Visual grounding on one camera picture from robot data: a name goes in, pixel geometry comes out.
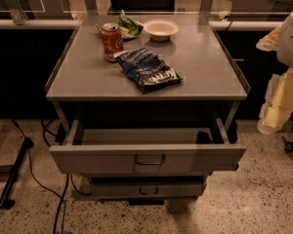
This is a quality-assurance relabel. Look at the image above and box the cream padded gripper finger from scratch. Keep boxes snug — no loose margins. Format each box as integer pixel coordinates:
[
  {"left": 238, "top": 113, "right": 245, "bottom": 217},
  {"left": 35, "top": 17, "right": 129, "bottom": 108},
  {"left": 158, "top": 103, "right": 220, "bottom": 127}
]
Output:
[{"left": 256, "top": 26, "right": 280, "bottom": 52}]

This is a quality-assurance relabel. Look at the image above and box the grey top drawer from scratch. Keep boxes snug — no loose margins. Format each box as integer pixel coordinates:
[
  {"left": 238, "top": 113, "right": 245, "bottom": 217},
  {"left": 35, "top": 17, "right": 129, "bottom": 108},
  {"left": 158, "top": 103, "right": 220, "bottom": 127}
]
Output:
[{"left": 50, "top": 121, "right": 246, "bottom": 176}]

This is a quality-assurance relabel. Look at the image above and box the grey drawer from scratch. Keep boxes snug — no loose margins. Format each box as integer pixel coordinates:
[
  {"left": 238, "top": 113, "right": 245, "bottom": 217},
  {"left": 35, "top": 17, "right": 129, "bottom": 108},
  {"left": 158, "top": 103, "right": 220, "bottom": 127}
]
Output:
[
  {"left": 50, "top": 121, "right": 246, "bottom": 176},
  {"left": 91, "top": 176, "right": 206, "bottom": 199}
]

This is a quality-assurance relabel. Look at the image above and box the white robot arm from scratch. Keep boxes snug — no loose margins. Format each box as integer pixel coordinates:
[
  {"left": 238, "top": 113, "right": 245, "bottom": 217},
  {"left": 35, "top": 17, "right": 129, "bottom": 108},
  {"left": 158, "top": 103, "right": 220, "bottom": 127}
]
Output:
[{"left": 256, "top": 11, "right": 293, "bottom": 135}]

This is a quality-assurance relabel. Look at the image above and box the grey metal drawer cabinet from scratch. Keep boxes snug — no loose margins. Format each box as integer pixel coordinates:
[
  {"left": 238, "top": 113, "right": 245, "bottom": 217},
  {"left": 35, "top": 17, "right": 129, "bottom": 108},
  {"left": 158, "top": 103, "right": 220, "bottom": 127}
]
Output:
[{"left": 44, "top": 14, "right": 251, "bottom": 207}]

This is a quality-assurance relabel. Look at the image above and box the grey lower drawer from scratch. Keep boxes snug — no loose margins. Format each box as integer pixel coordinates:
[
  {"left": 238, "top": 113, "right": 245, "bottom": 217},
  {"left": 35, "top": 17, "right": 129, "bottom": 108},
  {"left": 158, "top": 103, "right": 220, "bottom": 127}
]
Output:
[{"left": 91, "top": 176, "right": 206, "bottom": 199}]

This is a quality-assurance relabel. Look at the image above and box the black caster wheel base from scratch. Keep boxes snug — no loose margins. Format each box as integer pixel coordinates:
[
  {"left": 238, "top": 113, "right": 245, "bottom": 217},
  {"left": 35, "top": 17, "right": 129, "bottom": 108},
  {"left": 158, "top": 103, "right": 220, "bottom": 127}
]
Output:
[{"left": 280, "top": 130, "right": 293, "bottom": 154}]

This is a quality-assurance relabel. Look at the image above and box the white paper bowl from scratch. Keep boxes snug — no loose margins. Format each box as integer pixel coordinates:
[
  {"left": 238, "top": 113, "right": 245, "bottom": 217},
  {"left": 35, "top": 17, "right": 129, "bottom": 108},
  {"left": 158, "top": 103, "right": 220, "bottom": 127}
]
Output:
[{"left": 144, "top": 19, "right": 179, "bottom": 42}]

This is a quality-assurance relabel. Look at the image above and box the blue chip bag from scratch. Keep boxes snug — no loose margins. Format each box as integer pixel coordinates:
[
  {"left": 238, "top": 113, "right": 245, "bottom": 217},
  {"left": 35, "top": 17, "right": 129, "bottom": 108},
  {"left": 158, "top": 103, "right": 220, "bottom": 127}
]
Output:
[{"left": 114, "top": 48, "right": 183, "bottom": 94}]

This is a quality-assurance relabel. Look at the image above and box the green chip bag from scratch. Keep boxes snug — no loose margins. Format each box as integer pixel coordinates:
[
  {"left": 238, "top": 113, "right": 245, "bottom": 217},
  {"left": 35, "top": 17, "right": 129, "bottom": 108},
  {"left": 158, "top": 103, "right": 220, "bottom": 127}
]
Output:
[{"left": 118, "top": 11, "right": 144, "bottom": 40}]

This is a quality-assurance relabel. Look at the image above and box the red soda can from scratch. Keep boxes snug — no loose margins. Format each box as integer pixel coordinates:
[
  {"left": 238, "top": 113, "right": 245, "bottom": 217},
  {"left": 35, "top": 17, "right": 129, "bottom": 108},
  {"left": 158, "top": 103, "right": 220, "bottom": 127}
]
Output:
[{"left": 102, "top": 22, "right": 124, "bottom": 62}]

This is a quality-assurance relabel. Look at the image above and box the black floor stand bar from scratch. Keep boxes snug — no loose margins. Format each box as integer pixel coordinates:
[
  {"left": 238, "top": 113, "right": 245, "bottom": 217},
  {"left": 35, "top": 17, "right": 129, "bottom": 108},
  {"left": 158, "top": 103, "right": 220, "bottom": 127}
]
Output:
[{"left": 0, "top": 137, "right": 33, "bottom": 210}]

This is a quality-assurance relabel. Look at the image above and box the black floor cable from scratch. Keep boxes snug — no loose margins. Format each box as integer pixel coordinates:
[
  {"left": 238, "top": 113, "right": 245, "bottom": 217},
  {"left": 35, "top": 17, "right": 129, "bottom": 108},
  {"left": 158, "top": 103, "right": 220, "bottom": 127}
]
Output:
[{"left": 11, "top": 119, "right": 70, "bottom": 234}]

